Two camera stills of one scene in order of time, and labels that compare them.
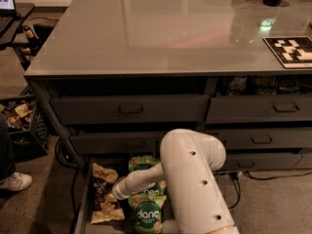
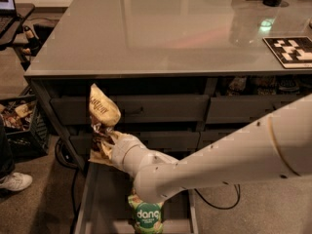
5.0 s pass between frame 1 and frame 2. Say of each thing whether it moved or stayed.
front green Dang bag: stayed
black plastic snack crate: stayed
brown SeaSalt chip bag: moved
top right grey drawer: stayed
